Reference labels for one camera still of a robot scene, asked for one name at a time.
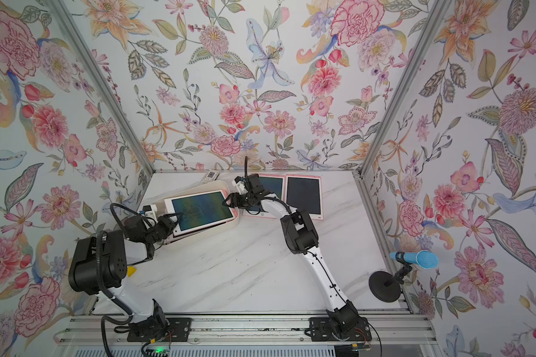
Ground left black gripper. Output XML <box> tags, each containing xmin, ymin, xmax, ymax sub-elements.
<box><xmin>144</xmin><ymin>213</ymin><xmax>183</xmax><ymax>245</ymax></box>

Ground cream plastic storage box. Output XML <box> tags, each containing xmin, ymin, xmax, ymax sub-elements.
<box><xmin>140</xmin><ymin>173</ymin><xmax>241</xmax><ymax>246</ymax></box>

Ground pink writing tablet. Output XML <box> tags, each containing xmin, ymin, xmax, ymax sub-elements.
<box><xmin>244</xmin><ymin>175</ymin><xmax>288</xmax><ymax>219</ymax></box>
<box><xmin>284</xmin><ymin>174</ymin><xmax>324</xmax><ymax>220</ymax></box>
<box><xmin>164</xmin><ymin>190</ymin><xmax>237</xmax><ymax>238</ymax></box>

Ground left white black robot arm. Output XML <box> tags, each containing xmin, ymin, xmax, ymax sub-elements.
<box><xmin>68</xmin><ymin>214</ymin><xmax>177</xmax><ymax>342</ymax></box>

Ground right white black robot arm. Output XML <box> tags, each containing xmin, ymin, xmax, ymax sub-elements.
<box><xmin>223</xmin><ymin>173</ymin><xmax>372</xmax><ymax>344</ymax></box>

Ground yellow sticky tape strip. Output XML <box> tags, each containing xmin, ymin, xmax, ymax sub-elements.
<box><xmin>127</xmin><ymin>266</ymin><xmax>137</xmax><ymax>278</ymax></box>

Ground blue microphone on stand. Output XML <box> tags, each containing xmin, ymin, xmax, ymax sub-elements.
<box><xmin>369</xmin><ymin>250</ymin><xmax>439</xmax><ymax>303</ymax></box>

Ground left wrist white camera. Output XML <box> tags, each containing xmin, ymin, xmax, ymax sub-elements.
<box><xmin>140</xmin><ymin>204</ymin><xmax>157</xmax><ymax>220</ymax></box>

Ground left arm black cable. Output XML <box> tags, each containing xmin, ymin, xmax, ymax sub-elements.
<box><xmin>94</xmin><ymin>202</ymin><xmax>137</xmax><ymax>357</ymax></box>

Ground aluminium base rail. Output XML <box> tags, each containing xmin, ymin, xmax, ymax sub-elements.
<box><xmin>54</xmin><ymin>310</ymin><xmax>437</xmax><ymax>346</ymax></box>

